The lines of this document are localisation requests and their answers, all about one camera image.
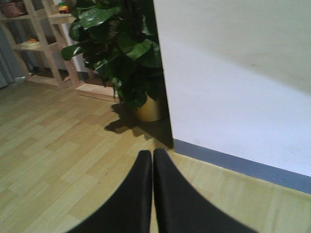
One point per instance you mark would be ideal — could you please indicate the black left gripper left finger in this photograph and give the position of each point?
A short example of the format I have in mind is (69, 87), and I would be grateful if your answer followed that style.
(128, 210)

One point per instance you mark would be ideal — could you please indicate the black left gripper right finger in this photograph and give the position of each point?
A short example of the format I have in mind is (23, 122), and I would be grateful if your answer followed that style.
(182, 209)

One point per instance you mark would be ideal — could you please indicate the yellow plant pot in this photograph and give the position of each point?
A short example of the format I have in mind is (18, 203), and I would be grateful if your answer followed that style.
(153, 110)

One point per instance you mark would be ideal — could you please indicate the green potted plant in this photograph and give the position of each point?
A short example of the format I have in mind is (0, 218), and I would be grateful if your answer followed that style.
(119, 40)

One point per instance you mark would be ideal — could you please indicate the light wooden shelf unit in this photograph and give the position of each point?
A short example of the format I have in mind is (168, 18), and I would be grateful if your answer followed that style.
(49, 40)

